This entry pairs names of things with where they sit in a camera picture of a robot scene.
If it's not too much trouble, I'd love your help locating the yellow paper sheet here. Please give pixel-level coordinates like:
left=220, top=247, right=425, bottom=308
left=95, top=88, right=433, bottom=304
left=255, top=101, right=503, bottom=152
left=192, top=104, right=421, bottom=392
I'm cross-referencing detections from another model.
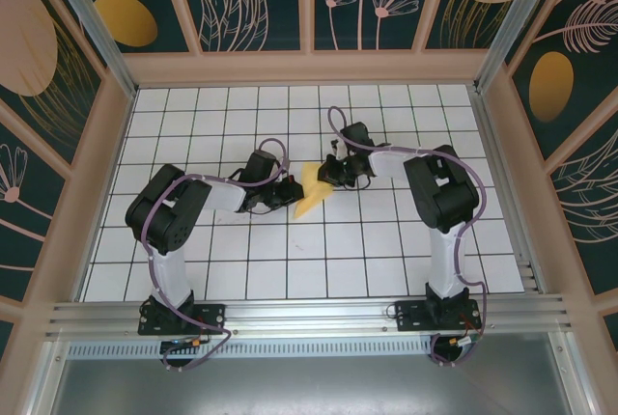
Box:
left=291, top=162, right=336, bottom=221

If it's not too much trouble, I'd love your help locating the grey metal sheet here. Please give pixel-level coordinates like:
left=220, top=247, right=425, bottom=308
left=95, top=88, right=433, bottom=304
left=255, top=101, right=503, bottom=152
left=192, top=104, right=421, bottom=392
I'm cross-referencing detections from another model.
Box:
left=47, top=356, right=576, bottom=415

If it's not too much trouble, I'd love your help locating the small electronics board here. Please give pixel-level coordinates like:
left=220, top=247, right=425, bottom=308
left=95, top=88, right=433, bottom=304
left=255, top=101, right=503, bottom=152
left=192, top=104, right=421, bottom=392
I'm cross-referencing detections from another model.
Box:
left=160, top=336, right=207, bottom=349

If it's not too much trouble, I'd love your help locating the aluminium mounting rail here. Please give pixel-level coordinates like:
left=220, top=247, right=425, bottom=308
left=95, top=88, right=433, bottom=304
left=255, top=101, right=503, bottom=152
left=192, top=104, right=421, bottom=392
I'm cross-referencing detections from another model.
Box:
left=45, top=292, right=576, bottom=340

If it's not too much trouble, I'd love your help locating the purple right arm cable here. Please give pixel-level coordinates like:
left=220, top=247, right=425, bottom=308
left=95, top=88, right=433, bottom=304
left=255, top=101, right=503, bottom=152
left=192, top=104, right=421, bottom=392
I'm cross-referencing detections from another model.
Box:
left=327, top=105, right=487, bottom=369

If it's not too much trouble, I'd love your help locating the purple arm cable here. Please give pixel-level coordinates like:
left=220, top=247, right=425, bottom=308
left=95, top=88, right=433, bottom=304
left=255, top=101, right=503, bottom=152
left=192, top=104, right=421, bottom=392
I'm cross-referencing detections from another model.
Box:
left=142, top=138, right=238, bottom=373
left=327, top=105, right=487, bottom=369

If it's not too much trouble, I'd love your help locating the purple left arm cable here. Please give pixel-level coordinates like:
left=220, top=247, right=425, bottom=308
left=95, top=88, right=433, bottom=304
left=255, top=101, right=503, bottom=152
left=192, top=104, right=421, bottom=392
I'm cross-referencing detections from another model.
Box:
left=142, top=138, right=238, bottom=373

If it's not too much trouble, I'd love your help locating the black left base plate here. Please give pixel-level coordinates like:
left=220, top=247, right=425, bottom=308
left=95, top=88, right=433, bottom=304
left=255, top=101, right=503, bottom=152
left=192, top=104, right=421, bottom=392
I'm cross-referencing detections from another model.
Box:
left=137, top=302, right=228, bottom=337

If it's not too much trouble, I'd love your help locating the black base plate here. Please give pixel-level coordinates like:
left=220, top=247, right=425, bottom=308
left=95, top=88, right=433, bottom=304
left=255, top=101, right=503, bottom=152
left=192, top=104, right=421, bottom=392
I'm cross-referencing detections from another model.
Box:
left=394, top=299, right=484, bottom=334
left=137, top=302, right=228, bottom=337

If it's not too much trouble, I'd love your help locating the aluminium side rail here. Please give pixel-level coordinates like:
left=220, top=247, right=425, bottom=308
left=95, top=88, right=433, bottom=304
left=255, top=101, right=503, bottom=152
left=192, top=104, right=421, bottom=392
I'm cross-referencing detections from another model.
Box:
left=466, top=86, right=541, bottom=296

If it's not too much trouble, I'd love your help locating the slotted grey cable duct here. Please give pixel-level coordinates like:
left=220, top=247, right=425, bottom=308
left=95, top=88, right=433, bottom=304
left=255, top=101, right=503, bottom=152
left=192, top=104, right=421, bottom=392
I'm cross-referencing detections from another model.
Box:
left=67, top=340, right=435, bottom=359

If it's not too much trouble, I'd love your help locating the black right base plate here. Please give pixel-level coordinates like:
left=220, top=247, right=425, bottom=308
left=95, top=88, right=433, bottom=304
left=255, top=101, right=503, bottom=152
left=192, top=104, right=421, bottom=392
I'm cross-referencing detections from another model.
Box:
left=394, top=299, right=484, bottom=334

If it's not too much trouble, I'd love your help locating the small wire connector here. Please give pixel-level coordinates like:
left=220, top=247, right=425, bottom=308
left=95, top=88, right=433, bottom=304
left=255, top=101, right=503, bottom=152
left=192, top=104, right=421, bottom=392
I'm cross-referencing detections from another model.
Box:
left=446, top=334, right=484, bottom=349

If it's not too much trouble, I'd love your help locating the aluminium frame post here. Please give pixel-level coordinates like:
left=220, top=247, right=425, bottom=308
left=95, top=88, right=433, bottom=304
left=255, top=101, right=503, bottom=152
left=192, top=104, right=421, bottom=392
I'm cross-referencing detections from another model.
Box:
left=474, top=0, right=565, bottom=94
left=40, top=0, right=140, bottom=99

